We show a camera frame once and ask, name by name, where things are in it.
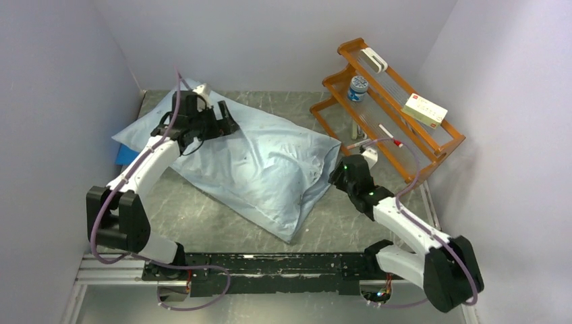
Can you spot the white rectangular device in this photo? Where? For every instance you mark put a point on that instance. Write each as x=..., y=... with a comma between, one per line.
x=376, y=63

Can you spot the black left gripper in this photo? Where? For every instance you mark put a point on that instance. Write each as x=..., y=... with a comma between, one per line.
x=225, y=127

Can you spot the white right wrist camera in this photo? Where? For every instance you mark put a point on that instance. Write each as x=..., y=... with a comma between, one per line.
x=370, y=155

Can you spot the light blue pillowcase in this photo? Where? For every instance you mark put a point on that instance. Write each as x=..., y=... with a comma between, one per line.
x=271, y=171

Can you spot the red white marker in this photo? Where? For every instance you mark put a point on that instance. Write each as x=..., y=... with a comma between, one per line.
x=390, y=136

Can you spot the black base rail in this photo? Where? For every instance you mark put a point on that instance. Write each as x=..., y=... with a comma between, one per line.
x=346, y=273

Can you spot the blue white jar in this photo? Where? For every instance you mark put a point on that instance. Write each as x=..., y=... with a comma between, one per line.
x=358, y=88

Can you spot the grey pen on table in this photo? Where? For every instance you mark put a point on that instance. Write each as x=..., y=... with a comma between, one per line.
x=358, y=144

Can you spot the orange wooden shelf rack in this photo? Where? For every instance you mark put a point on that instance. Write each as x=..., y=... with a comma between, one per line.
x=424, y=149

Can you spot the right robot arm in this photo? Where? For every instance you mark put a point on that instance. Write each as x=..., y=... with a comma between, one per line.
x=444, y=267

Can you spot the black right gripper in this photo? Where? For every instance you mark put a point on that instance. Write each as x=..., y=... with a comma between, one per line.
x=336, y=175

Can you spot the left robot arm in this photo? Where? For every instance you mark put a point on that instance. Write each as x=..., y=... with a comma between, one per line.
x=116, y=217

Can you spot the white medicine box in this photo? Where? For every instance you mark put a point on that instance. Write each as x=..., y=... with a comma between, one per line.
x=424, y=111

